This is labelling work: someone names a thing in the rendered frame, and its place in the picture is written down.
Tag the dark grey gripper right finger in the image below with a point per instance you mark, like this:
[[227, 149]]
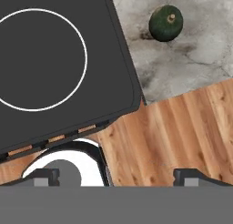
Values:
[[188, 176]]

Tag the black hob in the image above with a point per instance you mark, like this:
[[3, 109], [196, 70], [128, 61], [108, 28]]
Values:
[[54, 66]]

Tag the dark green squash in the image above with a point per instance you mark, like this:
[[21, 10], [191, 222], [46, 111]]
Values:
[[165, 23]]

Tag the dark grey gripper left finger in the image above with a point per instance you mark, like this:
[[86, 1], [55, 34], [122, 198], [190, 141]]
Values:
[[45, 176]]

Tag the white and black round base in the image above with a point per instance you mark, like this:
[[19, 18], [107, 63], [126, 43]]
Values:
[[85, 164]]

